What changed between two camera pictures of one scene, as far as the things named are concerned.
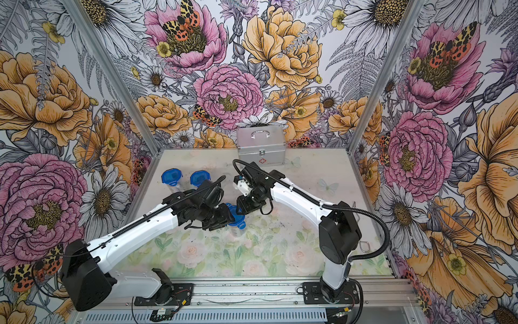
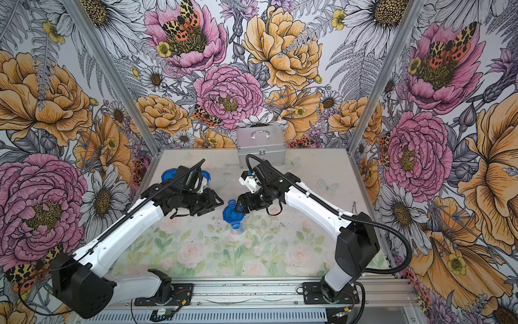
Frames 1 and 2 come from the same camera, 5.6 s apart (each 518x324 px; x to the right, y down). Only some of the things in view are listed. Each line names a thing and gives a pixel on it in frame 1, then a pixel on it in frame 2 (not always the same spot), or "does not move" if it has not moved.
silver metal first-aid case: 264,145 does not move
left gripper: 224,218 to 209,204
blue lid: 171,176 does not move
